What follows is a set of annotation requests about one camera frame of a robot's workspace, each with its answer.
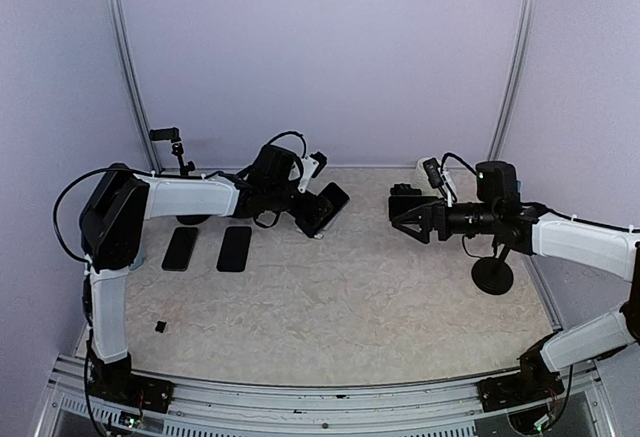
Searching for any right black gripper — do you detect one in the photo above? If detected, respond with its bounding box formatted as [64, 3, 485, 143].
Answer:
[392, 196, 500, 244]

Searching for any silver folding phone stand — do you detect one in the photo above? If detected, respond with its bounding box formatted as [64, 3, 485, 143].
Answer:
[314, 203, 349, 240]

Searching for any black phone from tall stand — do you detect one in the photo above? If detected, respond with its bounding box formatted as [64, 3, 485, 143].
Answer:
[161, 227, 199, 272]

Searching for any black tall stand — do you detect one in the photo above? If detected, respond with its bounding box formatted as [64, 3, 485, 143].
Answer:
[149, 127, 209, 226]
[471, 247, 514, 296]

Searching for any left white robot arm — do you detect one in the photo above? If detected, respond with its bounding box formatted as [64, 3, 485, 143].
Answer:
[75, 139, 339, 402]

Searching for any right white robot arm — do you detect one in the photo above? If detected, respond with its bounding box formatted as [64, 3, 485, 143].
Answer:
[389, 158, 639, 401]

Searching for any black phone landscape back right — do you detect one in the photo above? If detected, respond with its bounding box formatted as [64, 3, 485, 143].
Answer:
[388, 195, 440, 221]

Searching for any black small stand back right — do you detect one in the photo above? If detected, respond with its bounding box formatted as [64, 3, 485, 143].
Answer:
[390, 183, 422, 197]

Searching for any white cup back right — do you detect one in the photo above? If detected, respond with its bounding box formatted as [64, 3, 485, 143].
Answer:
[411, 157, 440, 197]

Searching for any light blue cup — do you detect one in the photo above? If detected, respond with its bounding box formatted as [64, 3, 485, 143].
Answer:
[130, 251, 145, 271]

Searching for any small black clip piece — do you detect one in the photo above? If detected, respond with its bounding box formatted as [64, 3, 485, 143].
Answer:
[155, 321, 167, 333]

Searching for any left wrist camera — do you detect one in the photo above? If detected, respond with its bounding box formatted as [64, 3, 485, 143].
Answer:
[298, 151, 328, 193]

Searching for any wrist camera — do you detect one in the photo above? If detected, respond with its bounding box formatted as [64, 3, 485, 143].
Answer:
[298, 151, 328, 193]
[422, 157, 457, 207]

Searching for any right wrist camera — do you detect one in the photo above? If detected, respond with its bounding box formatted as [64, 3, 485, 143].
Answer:
[422, 157, 457, 207]

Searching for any aluminium front rail frame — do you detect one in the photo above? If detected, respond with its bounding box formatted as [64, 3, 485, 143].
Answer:
[27, 356, 621, 436]

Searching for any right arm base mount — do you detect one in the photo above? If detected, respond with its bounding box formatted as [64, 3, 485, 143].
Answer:
[477, 373, 565, 412]

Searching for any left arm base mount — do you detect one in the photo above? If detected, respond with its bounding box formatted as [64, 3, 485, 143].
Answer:
[88, 374, 174, 414]

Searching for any right aluminium corner post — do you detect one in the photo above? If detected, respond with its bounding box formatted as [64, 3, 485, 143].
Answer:
[487, 0, 537, 160]

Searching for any aluminium corner post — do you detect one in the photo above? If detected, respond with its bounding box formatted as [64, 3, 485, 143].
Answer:
[487, 0, 537, 160]
[107, 0, 163, 172]

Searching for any left aluminium corner post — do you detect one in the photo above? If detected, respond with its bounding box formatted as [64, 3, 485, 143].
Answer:
[107, 0, 163, 172]

